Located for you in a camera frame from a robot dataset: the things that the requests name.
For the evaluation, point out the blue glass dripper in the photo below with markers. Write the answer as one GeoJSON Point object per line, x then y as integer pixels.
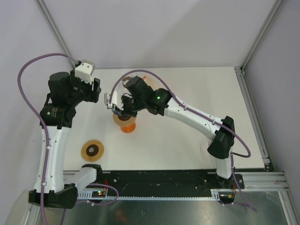
{"type": "Point", "coordinates": [118, 112]}

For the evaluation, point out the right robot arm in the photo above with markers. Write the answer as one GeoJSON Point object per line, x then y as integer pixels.
{"type": "Point", "coordinates": [161, 102]}

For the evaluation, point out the aluminium frame post right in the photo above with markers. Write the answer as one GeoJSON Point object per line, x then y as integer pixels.
{"type": "Point", "coordinates": [266, 26]}

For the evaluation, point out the clear glass carafe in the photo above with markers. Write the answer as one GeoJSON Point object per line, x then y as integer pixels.
{"type": "Point", "coordinates": [125, 80]}

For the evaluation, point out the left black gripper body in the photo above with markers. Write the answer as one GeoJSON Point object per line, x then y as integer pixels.
{"type": "Point", "coordinates": [83, 90]}

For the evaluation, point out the aluminium frame post left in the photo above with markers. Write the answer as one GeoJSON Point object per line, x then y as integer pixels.
{"type": "Point", "coordinates": [53, 26]}

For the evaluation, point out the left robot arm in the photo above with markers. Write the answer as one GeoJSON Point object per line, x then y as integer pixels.
{"type": "Point", "coordinates": [51, 189]}

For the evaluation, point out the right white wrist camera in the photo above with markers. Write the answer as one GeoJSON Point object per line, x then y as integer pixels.
{"type": "Point", "coordinates": [113, 101]}

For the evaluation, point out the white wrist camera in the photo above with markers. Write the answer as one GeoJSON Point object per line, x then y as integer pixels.
{"type": "Point", "coordinates": [113, 101]}
{"type": "Point", "coordinates": [84, 71]}

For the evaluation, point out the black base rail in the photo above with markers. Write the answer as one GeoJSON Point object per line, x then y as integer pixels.
{"type": "Point", "coordinates": [168, 183]}

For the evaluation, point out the aluminium frame post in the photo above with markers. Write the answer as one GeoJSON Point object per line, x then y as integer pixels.
{"type": "Point", "coordinates": [53, 26]}
{"type": "Point", "coordinates": [266, 26]}

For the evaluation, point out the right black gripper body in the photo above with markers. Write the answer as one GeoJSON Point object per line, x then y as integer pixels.
{"type": "Point", "coordinates": [131, 105]}

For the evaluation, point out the orange glass carafe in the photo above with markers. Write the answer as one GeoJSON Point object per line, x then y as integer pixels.
{"type": "Point", "coordinates": [128, 129]}

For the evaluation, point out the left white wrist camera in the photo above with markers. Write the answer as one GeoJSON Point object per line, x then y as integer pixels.
{"type": "Point", "coordinates": [84, 71]}

